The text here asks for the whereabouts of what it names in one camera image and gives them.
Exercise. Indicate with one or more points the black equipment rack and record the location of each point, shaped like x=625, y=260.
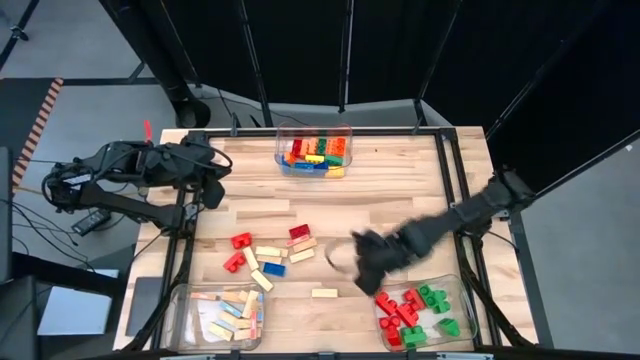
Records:
x=17, y=320

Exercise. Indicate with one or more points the black power brick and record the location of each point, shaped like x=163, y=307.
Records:
x=91, y=222

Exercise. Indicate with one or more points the blue plastic brick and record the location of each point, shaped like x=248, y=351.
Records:
x=321, y=166
x=300, y=167
x=274, y=269

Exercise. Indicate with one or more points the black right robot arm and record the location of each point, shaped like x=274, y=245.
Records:
x=460, y=217

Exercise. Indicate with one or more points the black curtain frame bar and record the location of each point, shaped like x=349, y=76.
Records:
x=580, y=168

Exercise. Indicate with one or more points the red plastic brick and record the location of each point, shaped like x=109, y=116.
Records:
x=296, y=147

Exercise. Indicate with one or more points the green stepped plastic block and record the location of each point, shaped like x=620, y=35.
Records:
x=449, y=327
x=427, y=292
x=441, y=303
x=413, y=336

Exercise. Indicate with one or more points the black curtain pole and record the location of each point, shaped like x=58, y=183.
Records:
x=435, y=60
x=547, y=68
x=254, y=60

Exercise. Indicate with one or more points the clear plastic bin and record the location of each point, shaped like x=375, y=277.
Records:
x=465, y=310
x=280, y=131
x=180, y=320

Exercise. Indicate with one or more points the grey flat panel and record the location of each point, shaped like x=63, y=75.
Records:
x=142, y=305

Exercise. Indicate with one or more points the white sheet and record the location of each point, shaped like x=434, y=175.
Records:
x=75, y=312

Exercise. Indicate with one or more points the wooden block Bingo label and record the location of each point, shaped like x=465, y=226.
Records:
x=302, y=255

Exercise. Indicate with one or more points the wooden block Bandit label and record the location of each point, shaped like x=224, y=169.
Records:
x=324, y=293

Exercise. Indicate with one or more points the orange plastic brick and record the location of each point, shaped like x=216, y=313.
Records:
x=337, y=146
x=289, y=158
x=305, y=146

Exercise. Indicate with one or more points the green plastic brick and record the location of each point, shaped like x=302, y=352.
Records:
x=321, y=145
x=333, y=160

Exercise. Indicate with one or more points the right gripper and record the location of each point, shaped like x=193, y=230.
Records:
x=385, y=252

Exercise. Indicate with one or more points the wooden block Bluey label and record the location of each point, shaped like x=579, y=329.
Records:
x=230, y=309

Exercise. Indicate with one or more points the wooden block cartoon dog end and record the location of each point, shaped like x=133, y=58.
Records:
x=262, y=280

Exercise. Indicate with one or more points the grey metal post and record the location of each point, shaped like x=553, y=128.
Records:
x=531, y=280

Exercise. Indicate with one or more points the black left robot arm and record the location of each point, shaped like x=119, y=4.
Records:
x=125, y=205

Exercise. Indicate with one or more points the grey curtain pole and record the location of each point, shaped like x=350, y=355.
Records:
x=346, y=55

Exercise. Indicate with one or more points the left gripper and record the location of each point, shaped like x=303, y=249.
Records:
x=200, y=160

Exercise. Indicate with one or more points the black round stand base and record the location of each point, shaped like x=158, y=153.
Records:
x=192, y=114

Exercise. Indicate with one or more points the black tripod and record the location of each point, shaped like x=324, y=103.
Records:
x=19, y=32

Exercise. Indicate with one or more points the orange black hazard tape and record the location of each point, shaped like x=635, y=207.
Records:
x=39, y=125

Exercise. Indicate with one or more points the yellow plastic brick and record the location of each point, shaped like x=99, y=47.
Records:
x=315, y=158
x=335, y=173

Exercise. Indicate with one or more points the black floor mat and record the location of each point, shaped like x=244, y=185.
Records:
x=20, y=115

